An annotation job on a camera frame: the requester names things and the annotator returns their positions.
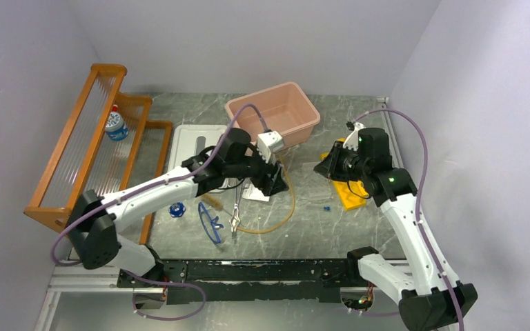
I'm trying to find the pink plastic bin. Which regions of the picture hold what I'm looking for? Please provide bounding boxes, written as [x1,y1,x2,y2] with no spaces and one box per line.
[225,81,320,148]

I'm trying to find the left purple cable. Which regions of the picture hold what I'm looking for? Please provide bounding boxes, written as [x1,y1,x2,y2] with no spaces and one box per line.
[50,103,268,267]

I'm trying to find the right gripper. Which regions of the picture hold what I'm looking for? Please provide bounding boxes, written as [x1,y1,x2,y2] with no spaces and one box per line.
[315,140,369,182]

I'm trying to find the blue capped test tube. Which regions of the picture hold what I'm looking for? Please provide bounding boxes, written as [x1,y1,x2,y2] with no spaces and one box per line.
[306,205,331,212]

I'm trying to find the white bin lid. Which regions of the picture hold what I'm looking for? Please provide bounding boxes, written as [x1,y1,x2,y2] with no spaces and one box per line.
[166,124,226,172]

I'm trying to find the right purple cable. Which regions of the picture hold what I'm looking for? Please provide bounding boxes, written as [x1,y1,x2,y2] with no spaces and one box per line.
[351,108,466,331]

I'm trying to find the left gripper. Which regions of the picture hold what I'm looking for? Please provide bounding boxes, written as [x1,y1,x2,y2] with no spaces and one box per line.
[224,143,288,195]

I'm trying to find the metal crucible tongs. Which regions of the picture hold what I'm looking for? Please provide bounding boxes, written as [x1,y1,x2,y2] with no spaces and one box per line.
[229,179,245,239]

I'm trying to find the orange wooden shelf rack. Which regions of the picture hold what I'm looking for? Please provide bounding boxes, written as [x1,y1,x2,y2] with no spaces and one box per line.
[23,63,173,232]

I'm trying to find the black base frame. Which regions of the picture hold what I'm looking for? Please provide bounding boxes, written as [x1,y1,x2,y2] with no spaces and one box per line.
[117,258,375,306]

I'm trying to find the blue white bottle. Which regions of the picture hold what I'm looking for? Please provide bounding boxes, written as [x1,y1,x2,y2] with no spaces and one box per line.
[105,104,129,141]

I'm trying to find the graduated cylinder blue base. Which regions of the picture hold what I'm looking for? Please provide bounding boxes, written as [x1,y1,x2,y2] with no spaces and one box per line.
[168,202,186,218]

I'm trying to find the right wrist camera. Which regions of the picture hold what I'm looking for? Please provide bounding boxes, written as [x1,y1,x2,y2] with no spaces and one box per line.
[342,121,365,152]

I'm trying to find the purple cable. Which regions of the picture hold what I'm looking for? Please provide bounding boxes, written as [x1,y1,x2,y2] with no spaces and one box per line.
[50,103,268,267]
[351,108,466,331]

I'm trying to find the blue safety glasses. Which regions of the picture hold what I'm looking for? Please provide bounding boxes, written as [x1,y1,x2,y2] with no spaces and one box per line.
[197,202,224,245]

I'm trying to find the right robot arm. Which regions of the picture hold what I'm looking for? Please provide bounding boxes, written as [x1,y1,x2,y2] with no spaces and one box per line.
[313,127,478,330]

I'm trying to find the clear acrylic tube rack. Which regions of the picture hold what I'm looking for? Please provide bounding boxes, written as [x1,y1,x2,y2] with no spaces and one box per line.
[297,173,332,202]

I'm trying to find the yellow test tube rack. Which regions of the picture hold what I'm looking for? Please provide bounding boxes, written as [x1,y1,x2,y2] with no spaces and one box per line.
[320,139,375,212]

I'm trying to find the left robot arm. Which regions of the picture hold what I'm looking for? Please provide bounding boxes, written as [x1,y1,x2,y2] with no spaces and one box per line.
[66,128,288,287]

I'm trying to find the yellow rubber tubing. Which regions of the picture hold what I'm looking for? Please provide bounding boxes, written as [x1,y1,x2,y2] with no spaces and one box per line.
[235,156,297,236]

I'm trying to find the test tube brush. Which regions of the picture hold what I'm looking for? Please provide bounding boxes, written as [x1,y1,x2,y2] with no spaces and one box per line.
[199,193,230,214]

